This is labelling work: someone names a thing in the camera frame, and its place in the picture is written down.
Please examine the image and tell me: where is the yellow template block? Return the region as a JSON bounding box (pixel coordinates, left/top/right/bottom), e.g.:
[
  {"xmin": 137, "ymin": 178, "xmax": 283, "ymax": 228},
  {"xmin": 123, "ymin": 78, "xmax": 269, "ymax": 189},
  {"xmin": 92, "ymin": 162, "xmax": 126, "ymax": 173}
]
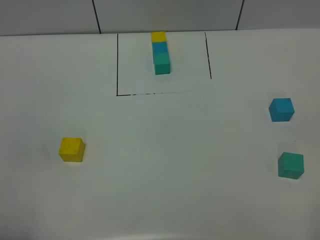
[{"xmin": 151, "ymin": 31, "xmax": 167, "ymax": 43}]

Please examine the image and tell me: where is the blue template block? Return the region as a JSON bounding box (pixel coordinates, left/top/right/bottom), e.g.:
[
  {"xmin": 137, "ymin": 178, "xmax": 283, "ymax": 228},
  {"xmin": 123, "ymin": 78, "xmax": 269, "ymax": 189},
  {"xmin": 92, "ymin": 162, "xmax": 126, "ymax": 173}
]
[{"xmin": 152, "ymin": 41, "xmax": 169, "ymax": 54}]

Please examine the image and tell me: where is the green template block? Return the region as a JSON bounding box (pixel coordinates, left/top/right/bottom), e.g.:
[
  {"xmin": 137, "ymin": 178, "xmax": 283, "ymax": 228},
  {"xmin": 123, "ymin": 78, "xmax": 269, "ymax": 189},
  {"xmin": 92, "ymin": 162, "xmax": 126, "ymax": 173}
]
[{"xmin": 153, "ymin": 52, "xmax": 171, "ymax": 75}]

